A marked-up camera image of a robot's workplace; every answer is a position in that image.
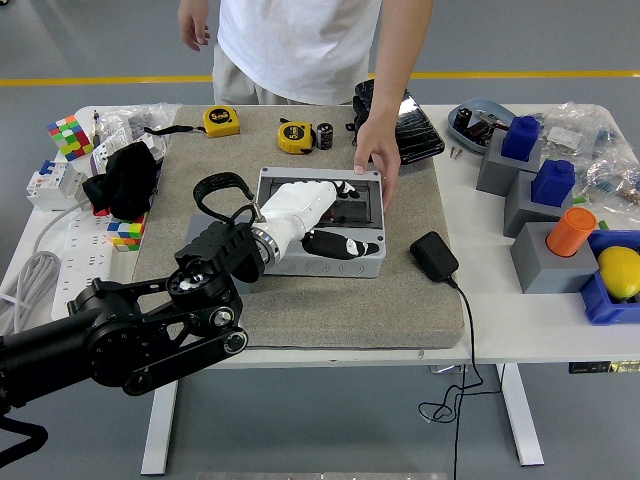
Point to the person's left hand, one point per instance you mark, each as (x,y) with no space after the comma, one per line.
(382,147)

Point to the person's right hand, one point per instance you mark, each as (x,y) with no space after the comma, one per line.
(192,22)

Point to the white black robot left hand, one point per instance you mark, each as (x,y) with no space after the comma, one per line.
(300,205)

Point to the grey electrical enclosure box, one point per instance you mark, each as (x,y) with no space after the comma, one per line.
(340,267)

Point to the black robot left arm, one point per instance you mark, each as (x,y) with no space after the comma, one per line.
(125,340)

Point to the person's left forearm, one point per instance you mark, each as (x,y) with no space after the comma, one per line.
(395,60)

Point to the blue battery block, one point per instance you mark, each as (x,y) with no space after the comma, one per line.
(521,137)
(552,182)

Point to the grey under-table box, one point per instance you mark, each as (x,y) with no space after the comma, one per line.
(447,369)

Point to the black pouch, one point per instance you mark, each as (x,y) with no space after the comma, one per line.
(359,115)

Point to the black capacitor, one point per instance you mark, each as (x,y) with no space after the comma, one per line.
(325,136)

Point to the yellow tape measure shiny face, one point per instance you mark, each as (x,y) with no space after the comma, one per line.
(295,136)

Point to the blue dish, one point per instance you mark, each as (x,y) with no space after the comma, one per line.
(467,142)

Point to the dark capacitor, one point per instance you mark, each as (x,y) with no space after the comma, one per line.
(463,117)

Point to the brown capacitor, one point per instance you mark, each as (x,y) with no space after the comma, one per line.
(477,131)

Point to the yellow tape measure black label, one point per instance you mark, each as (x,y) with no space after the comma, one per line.
(222,122)

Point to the person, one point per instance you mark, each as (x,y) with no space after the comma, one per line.
(295,45)

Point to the clear plastic bag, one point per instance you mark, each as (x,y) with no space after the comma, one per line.
(145,117)

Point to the grey block with round hole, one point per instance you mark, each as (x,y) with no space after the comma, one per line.
(195,230)

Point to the metal clip part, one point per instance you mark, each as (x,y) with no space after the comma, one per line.
(490,120)

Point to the grey block holder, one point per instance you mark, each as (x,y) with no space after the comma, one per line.
(522,212)
(545,270)
(495,172)

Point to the black power adapter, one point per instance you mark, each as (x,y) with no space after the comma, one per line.
(434,256)

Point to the grey-brown mat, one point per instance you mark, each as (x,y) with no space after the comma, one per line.
(350,315)

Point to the silver pen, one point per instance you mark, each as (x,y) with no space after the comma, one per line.
(95,130)

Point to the large colourful puzzle cube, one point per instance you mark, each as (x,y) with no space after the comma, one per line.
(71,137)

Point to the black cloth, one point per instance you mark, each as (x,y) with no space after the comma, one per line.
(125,180)

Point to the small colourful puzzle cube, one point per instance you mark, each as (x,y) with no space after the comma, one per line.
(127,235)

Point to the clear bag white label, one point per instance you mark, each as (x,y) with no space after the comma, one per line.
(565,132)

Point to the small red object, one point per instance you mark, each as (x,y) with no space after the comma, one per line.
(101,211)

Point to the white circuit breaker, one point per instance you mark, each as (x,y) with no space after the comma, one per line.
(52,187)

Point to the white power strip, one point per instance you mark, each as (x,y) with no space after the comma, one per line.
(82,255)

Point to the clear bag of resistors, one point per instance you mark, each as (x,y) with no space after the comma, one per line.
(615,175)

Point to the white table leg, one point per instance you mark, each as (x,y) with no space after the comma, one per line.
(522,420)
(160,430)

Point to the yellow lemon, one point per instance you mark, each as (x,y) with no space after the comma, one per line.
(620,272)

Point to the blue plastic bin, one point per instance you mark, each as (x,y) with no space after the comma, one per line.
(600,305)

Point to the table control panel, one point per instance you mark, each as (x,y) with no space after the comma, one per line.
(600,367)

